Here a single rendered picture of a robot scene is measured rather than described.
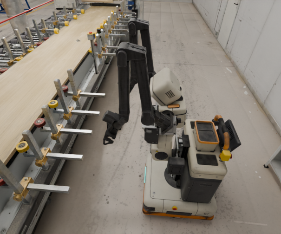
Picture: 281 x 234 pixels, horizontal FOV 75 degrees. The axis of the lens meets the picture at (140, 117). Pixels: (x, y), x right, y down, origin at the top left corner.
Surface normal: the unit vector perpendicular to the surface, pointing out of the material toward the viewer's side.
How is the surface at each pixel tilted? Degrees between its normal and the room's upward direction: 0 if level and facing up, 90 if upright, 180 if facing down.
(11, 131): 0
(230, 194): 0
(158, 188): 0
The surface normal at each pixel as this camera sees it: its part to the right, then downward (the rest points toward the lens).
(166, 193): 0.01, -0.75
